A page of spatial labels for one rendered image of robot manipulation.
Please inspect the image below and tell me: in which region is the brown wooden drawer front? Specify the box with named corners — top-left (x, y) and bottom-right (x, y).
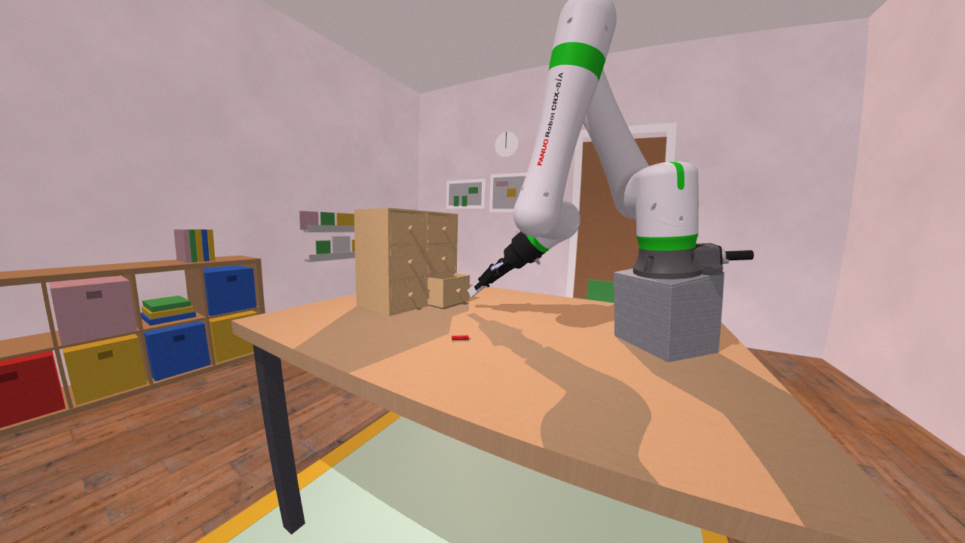
top-left (427, 244), bottom-right (456, 274)
top-left (390, 212), bottom-right (426, 244)
top-left (427, 272), bottom-right (470, 308)
top-left (390, 246), bottom-right (426, 280)
top-left (391, 277), bottom-right (426, 314)
top-left (427, 215), bottom-right (457, 243)

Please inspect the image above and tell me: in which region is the small wooden chest of drawers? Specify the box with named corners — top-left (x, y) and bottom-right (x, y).
top-left (354, 208), bottom-right (458, 316)

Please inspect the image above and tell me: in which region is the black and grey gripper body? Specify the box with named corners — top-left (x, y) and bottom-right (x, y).
top-left (497, 243), bottom-right (527, 272)

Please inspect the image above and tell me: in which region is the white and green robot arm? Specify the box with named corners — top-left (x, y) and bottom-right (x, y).
top-left (511, 0), bottom-right (754, 279)

